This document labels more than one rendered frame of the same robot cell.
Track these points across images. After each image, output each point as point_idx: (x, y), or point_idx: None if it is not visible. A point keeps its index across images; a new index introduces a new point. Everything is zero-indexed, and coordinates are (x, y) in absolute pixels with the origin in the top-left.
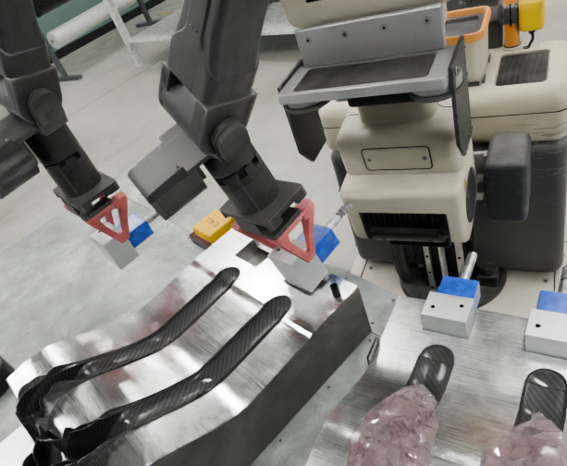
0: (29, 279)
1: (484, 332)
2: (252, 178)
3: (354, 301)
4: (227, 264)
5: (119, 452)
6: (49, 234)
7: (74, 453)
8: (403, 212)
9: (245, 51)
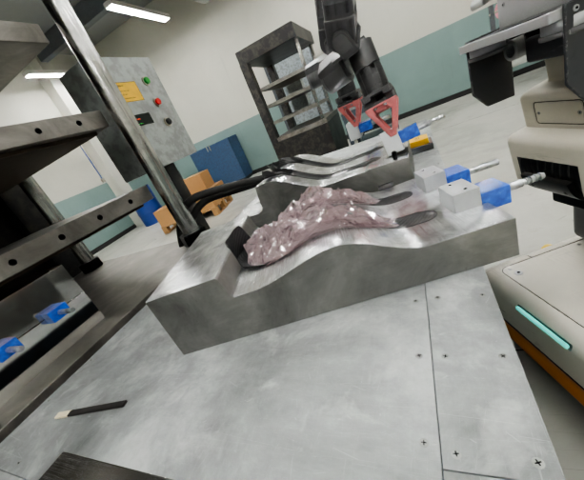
0: (346, 154)
1: (436, 192)
2: (366, 75)
3: (403, 167)
4: (382, 145)
5: (277, 176)
6: (370, 141)
7: None
8: (546, 160)
9: None
